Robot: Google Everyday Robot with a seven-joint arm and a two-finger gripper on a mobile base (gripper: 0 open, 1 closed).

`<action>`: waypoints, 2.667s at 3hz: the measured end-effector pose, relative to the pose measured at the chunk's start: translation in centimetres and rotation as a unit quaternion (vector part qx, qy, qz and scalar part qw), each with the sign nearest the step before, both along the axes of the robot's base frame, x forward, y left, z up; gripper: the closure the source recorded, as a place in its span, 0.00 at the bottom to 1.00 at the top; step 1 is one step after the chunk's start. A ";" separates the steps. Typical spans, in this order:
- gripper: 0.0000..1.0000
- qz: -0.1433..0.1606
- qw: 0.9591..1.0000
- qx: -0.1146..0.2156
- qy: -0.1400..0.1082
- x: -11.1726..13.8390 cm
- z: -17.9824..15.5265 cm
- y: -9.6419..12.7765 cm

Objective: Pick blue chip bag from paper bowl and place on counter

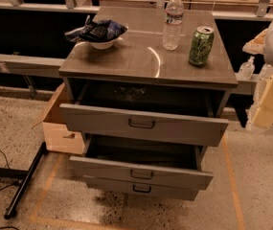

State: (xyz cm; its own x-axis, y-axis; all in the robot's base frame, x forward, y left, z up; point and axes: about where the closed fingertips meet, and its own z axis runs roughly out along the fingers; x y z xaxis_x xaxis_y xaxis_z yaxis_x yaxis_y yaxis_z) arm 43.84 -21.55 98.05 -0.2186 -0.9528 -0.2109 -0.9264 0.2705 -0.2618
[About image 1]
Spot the blue chip bag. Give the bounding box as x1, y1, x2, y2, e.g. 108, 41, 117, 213
64, 16, 127, 43

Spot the small clear bottle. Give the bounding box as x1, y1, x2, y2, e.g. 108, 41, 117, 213
237, 56, 255, 81

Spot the green soda can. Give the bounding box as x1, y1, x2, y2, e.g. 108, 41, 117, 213
189, 26, 215, 66

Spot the clear plastic water bottle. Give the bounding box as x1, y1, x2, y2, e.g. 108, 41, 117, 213
162, 0, 184, 51

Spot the grey metal drawer cabinet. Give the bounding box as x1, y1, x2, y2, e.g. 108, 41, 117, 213
58, 6, 239, 201

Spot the top grey drawer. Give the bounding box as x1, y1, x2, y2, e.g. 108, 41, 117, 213
59, 103, 228, 147

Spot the grey drawer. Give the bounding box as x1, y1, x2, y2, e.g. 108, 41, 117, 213
70, 156, 213, 190
59, 103, 228, 147
84, 176, 198, 201

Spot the bottom grey drawer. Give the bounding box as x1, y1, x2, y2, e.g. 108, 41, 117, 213
84, 176, 198, 201

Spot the middle grey drawer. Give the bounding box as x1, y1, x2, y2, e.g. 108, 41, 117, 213
70, 156, 213, 190

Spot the cardboard box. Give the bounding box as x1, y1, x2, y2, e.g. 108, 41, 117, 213
34, 83, 85, 154

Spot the black metal stand leg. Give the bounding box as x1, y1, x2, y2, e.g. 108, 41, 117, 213
4, 142, 47, 219

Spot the grey shelf rail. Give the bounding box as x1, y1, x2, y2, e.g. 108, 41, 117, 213
0, 54, 64, 78

